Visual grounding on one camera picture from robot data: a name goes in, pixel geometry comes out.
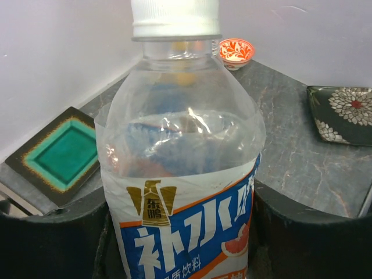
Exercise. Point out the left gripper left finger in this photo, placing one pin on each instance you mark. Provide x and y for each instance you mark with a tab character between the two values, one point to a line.
72	241

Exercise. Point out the blue cap small bottle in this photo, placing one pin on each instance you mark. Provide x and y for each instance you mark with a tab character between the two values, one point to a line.
179	147

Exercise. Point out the green square plate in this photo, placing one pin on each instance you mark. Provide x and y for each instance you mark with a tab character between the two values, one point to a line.
60	158

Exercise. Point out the dark floral square plate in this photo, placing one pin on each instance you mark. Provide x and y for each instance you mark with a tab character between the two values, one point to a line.
342	114

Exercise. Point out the orange white floral bowl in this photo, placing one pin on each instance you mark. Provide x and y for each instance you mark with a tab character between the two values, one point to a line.
236	53

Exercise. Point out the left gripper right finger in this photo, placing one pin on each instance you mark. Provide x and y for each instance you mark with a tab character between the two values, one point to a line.
288	239

